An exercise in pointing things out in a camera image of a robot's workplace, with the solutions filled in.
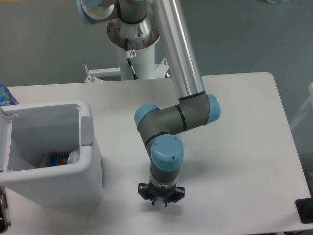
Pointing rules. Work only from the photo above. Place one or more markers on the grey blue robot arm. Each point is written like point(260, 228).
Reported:
point(137, 21)

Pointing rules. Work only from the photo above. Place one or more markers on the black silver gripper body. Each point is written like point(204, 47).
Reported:
point(162, 186)

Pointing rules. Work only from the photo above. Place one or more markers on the black object at left edge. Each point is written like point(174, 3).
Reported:
point(5, 221)

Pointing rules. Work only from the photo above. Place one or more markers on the orange blue snack wrapper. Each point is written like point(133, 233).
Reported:
point(58, 158)

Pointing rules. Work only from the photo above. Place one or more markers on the white frame at right edge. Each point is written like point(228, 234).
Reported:
point(303, 109)

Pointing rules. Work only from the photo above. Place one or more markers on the crushed clear plastic bottle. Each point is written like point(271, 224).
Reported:
point(166, 159)

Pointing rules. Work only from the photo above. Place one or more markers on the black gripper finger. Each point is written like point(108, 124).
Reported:
point(173, 195)
point(148, 192)

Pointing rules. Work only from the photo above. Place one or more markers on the white trash can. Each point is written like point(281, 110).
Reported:
point(30, 132)

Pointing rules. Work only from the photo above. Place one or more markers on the blue labelled water bottle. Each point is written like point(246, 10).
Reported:
point(6, 98)

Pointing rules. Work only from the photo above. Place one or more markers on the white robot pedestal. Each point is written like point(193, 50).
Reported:
point(141, 61)

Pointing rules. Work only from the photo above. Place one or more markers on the black clamp at table corner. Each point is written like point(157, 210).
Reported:
point(305, 210)

